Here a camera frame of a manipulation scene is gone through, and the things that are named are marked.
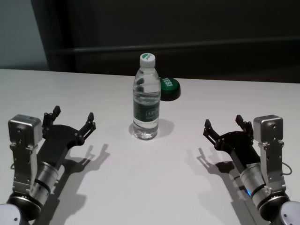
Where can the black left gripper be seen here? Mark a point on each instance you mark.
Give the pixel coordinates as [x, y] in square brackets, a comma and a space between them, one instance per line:
[58, 143]

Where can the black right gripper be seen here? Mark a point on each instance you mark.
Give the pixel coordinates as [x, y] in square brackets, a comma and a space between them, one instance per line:
[239, 145]

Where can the clear water bottle green label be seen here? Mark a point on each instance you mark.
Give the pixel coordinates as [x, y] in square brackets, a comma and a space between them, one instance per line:
[146, 103]

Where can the green button black base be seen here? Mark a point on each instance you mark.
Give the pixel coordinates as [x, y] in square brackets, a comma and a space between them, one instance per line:
[170, 90]

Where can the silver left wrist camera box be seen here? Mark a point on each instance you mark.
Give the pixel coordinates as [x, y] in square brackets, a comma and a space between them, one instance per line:
[23, 131]

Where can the grey horizontal rail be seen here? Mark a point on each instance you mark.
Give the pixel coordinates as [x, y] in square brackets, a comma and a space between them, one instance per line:
[187, 49]

